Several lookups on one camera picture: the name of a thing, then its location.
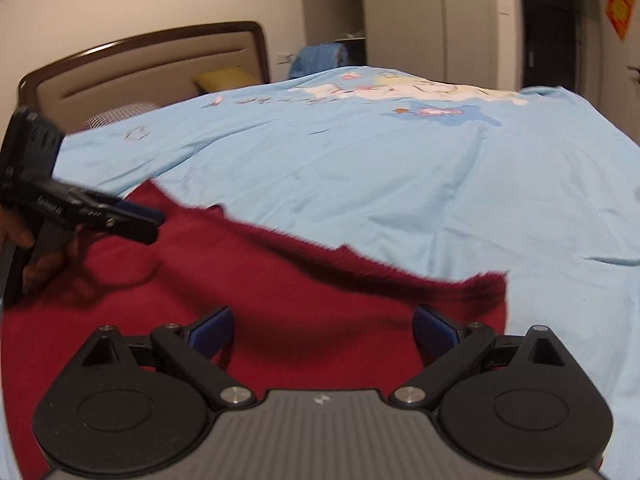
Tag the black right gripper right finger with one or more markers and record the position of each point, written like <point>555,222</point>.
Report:
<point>449,352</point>

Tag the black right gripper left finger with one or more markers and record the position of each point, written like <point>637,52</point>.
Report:
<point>187,353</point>

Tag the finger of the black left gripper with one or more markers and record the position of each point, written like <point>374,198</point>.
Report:
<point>140,228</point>
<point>155,215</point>

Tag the dark red long-sleeve shirt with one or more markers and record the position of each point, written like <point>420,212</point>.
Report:
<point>305,316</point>

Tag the blue clothes pile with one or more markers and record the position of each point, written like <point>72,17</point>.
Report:
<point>318,58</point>

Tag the white bedroom door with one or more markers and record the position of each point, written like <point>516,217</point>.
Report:
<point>619,100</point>

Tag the person's left hand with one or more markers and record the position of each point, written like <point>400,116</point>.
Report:
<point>40,271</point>

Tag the black white checkered pillow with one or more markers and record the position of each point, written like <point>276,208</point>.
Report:
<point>118,114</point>

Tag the brown padded bed headboard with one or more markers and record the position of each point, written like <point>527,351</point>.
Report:
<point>156,67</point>

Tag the mustard yellow pillow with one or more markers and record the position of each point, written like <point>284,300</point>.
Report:
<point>225,79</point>

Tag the light blue cartoon duvet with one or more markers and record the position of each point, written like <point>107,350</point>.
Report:
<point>439,180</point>

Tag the grey built-in wardrobe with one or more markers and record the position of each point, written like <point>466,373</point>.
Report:
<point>474,42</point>

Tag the red fu door decoration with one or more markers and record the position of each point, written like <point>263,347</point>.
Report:
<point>619,14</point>

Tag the white wall socket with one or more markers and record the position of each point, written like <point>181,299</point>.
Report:
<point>285,58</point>

